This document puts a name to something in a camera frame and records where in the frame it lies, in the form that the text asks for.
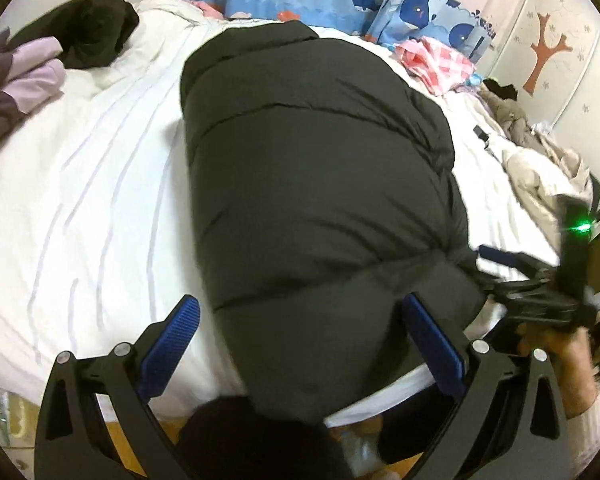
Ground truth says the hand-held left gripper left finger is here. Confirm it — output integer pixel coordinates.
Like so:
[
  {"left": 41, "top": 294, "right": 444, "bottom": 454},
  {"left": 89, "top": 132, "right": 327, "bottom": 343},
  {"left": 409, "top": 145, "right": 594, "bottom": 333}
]
[{"left": 32, "top": 294, "right": 202, "bottom": 480}]

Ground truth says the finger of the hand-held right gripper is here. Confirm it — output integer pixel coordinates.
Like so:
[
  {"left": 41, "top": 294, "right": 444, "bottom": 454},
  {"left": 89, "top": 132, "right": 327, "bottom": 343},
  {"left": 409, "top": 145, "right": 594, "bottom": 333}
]
[
  {"left": 472, "top": 272, "right": 531, "bottom": 302},
  {"left": 479, "top": 245, "right": 556, "bottom": 281}
]

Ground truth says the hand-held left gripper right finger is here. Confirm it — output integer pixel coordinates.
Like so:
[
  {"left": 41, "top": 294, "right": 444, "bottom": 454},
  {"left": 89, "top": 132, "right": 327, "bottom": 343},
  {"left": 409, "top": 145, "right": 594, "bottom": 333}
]
[{"left": 402, "top": 291, "right": 573, "bottom": 480}]

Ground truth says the black puffer jacket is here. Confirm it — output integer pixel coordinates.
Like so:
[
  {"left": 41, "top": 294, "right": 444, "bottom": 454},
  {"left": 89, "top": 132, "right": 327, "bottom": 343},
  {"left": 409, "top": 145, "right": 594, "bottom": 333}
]
[{"left": 179, "top": 20, "right": 488, "bottom": 426}]

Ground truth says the person's right forearm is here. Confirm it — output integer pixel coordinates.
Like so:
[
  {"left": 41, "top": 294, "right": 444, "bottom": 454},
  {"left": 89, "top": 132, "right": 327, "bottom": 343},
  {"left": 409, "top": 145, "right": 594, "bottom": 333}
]
[{"left": 565, "top": 392, "right": 600, "bottom": 466}]

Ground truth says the person's right hand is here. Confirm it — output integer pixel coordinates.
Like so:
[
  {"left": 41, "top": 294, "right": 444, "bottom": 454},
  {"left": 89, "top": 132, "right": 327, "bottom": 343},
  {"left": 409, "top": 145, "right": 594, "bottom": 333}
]
[{"left": 517, "top": 322, "right": 599, "bottom": 416}]

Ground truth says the cream quilt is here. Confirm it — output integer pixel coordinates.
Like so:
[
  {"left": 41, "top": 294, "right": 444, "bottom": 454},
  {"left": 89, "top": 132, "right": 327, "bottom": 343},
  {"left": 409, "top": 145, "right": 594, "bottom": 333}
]
[{"left": 502, "top": 135, "right": 593, "bottom": 241}]

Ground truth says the person's right leg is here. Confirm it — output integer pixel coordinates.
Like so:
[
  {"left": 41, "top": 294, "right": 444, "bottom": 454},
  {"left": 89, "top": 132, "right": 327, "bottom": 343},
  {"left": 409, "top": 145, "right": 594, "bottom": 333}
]
[{"left": 380, "top": 400, "right": 461, "bottom": 463}]

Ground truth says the person's leg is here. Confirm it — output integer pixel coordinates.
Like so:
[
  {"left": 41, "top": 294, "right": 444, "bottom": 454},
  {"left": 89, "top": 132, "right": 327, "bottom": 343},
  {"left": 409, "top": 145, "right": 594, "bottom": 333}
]
[
  {"left": 177, "top": 396, "right": 353, "bottom": 480},
  {"left": 380, "top": 400, "right": 461, "bottom": 463}
]

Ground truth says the pale slipper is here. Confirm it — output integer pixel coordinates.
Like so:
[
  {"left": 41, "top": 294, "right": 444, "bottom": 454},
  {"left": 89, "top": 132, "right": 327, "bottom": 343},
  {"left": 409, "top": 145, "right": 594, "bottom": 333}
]
[{"left": 330, "top": 417, "right": 396, "bottom": 480}]

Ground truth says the person's left leg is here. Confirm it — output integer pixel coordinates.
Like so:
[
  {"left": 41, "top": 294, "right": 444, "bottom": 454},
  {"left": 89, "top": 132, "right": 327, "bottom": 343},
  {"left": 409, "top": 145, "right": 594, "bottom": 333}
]
[{"left": 177, "top": 396, "right": 353, "bottom": 480}]

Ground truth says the khaki quilted coat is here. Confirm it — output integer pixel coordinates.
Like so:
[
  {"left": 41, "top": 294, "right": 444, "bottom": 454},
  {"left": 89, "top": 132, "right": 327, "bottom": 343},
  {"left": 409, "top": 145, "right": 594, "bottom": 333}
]
[{"left": 480, "top": 90, "right": 546, "bottom": 146}]

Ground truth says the small black garment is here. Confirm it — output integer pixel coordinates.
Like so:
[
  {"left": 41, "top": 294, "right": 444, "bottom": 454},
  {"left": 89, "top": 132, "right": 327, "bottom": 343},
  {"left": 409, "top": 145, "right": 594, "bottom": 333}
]
[{"left": 482, "top": 77, "right": 518, "bottom": 102}]

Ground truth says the white striped duvet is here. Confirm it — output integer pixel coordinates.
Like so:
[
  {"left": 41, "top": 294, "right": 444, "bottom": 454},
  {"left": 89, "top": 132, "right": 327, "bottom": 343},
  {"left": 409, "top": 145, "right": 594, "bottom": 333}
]
[{"left": 0, "top": 0, "right": 561, "bottom": 421}]

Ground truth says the yellow floral sheet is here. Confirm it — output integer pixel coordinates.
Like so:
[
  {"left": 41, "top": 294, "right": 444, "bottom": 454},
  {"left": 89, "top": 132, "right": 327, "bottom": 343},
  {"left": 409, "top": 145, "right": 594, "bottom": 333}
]
[{"left": 0, "top": 385, "right": 46, "bottom": 456}]

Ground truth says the pink checkered cloth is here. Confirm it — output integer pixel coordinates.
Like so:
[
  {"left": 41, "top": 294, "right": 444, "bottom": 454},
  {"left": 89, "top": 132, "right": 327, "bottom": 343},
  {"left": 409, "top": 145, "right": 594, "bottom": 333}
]
[{"left": 392, "top": 36, "right": 478, "bottom": 96}]

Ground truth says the whale print curtain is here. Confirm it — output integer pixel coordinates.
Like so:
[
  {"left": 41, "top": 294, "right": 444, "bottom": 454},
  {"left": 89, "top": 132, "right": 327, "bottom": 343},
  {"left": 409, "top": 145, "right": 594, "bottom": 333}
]
[{"left": 175, "top": 0, "right": 531, "bottom": 61}]

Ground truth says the lilac and purple jacket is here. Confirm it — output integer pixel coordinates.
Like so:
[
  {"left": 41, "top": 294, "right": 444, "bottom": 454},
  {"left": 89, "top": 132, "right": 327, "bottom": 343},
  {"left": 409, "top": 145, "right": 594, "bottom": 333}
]
[{"left": 0, "top": 27, "right": 66, "bottom": 161}]

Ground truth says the black hooded garment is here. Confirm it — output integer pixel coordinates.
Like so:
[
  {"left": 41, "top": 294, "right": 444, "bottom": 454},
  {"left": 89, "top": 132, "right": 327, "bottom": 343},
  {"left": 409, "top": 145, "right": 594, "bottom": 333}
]
[{"left": 7, "top": 0, "right": 141, "bottom": 71}]

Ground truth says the brown tree wall sticker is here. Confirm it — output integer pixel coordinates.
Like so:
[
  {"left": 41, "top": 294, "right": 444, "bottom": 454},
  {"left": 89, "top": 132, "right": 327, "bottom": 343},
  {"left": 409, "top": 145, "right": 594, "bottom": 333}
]
[{"left": 522, "top": 11, "right": 573, "bottom": 96}]

